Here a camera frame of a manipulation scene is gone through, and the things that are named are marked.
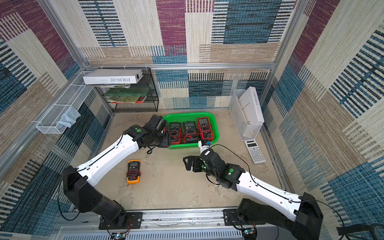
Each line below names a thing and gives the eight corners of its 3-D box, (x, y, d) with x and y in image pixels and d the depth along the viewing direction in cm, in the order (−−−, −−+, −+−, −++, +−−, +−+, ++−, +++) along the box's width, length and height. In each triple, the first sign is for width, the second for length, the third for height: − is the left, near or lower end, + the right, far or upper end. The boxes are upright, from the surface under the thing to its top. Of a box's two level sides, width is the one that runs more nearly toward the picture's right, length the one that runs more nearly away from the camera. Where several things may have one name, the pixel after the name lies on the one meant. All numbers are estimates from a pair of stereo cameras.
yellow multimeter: (128, 184, 86) (125, 181, 83) (130, 163, 94) (127, 160, 91) (140, 182, 87) (138, 179, 84) (141, 161, 95) (139, 158, 92)
